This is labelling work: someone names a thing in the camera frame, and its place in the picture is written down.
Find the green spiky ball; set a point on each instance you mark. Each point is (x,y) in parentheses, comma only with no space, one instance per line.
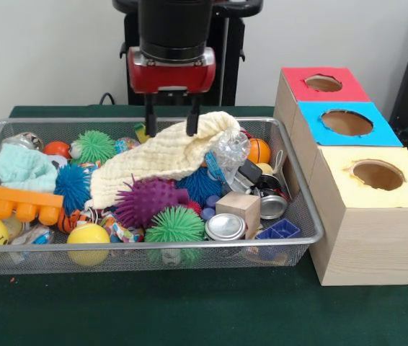
(94,146)
(175,225)

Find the dark green table cloth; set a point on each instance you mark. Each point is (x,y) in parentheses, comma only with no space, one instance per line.
(189,310)

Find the orange toy brick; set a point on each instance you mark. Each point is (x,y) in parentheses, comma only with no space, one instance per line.
(16,203)

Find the wooden box with three holes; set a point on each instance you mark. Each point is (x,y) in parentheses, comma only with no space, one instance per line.
(370,234)

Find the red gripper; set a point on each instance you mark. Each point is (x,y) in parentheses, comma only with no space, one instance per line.
(171,77)

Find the purple spiky ball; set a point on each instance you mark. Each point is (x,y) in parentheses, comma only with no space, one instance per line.
(150,203)

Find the mint green cloth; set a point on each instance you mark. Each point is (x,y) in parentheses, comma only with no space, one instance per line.
(24,173)

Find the wooden cube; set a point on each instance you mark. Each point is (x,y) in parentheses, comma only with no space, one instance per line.
(238,212)

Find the silver tin can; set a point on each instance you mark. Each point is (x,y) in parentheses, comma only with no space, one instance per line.
(223,227)

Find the silver mesh bin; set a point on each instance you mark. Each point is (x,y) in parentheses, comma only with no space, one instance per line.
(135,257)

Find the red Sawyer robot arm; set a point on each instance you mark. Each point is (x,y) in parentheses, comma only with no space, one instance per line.
(175,25)

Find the cream waffle cloth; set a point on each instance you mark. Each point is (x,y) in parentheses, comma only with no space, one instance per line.
(153,158)

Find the blue spiky ball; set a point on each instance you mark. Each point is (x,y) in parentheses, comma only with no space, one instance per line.
(72,187)

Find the plain yellow ball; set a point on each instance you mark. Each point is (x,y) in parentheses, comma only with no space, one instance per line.
(88,234)

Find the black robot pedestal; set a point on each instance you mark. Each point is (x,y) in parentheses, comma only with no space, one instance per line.
(233,54)

